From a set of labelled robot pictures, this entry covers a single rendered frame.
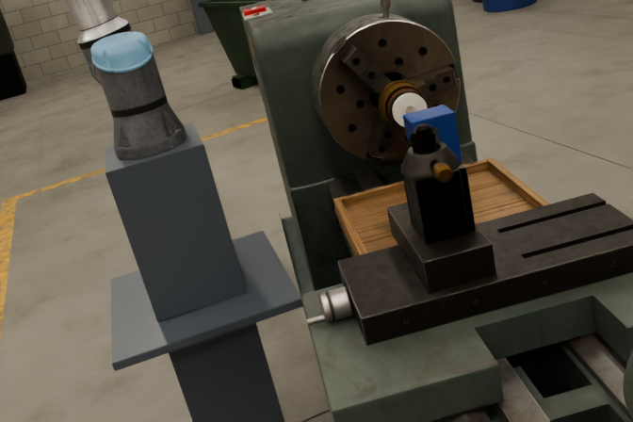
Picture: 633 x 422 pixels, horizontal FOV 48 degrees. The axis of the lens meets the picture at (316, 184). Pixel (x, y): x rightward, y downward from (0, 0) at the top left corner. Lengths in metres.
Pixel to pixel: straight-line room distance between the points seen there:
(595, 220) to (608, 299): 0.15
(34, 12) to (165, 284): 10.05
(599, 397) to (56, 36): 10.84
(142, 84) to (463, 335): 0.81
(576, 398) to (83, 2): 1.18
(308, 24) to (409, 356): 0.93
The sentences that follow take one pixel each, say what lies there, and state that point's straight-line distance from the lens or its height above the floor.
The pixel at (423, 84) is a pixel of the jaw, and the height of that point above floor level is 1.10.
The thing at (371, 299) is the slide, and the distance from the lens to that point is 1.01.
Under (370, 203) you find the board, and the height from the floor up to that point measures 0.88.
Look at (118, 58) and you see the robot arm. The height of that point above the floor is 1.30.
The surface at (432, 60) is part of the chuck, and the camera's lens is 1.57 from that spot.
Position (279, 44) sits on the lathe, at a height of 1.21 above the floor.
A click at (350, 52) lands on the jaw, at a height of 1.20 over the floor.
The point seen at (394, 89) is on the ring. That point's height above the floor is 1.12.
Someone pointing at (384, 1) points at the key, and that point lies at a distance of 1.56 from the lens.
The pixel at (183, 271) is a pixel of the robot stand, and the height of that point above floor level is 0.85.
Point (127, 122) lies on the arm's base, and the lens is 1.47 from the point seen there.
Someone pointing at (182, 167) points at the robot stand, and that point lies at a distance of 1.45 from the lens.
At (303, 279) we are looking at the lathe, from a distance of 2.00.
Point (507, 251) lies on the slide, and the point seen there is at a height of 0.97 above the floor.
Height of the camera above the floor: 1.49
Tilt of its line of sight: 21 degrees down
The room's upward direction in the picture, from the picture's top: 13 degrees counter-clockwise
